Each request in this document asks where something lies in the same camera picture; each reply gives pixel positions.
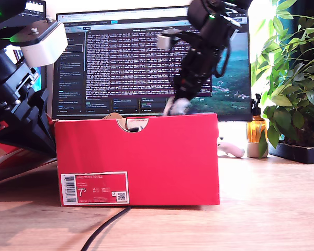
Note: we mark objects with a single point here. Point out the black planter tray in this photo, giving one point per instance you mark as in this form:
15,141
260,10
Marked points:
298,154

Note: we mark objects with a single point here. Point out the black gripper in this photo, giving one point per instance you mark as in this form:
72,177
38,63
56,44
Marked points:
13,86

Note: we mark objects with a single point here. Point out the small black computer monitor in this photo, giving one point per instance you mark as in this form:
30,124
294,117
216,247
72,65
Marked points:
36,6

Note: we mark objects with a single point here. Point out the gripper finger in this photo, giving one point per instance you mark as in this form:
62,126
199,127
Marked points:
184,91

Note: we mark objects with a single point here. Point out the white game controller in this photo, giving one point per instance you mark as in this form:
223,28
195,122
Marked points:
234,151

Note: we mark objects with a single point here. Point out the small white pot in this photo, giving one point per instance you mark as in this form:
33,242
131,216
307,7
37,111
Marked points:
252,151

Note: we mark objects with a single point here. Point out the amber pump bottle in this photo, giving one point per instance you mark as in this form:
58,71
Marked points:
254,130

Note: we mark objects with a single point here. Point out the green leafy houseplant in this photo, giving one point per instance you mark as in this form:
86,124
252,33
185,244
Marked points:
290,78

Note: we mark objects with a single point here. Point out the red Nike shoebox with lid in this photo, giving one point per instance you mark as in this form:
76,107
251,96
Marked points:
146,162

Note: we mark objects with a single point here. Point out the large black computer monitor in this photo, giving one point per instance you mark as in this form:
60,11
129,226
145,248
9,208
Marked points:
120,65

